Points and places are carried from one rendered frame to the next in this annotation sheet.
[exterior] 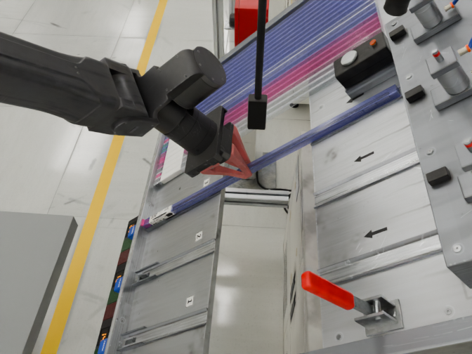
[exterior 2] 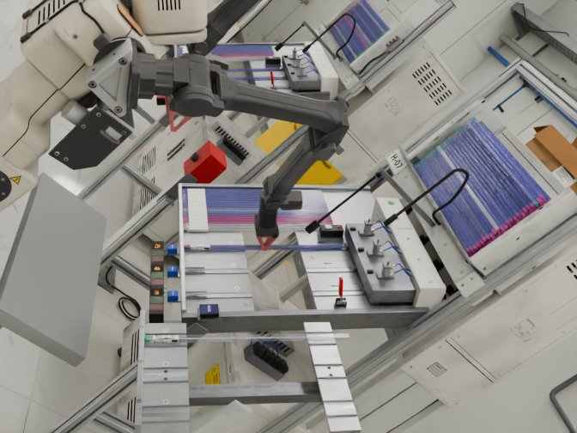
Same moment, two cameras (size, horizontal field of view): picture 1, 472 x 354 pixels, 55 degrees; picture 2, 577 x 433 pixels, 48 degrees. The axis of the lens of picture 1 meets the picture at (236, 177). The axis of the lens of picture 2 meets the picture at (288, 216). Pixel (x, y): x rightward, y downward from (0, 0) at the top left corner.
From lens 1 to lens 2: 1.61 m
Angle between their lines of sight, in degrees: 45
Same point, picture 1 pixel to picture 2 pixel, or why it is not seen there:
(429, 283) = (355, 301)
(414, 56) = (359, 239)
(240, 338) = (79, 381)
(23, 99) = (288, 181)
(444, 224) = (372, 282)
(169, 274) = (215, 275)
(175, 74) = (294, 197)
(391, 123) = (338, 257)
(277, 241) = (110, 326)
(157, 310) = (211, 287)
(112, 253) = not seen: outside the picture
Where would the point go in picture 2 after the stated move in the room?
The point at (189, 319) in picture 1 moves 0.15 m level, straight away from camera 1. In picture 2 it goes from (239, 294) to (225, 255)
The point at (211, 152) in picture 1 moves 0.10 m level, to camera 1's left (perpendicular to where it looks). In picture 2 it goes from (275, 230) to (253, 213)
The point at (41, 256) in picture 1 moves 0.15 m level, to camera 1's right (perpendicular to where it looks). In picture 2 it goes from (94, 231) to (134, 256)
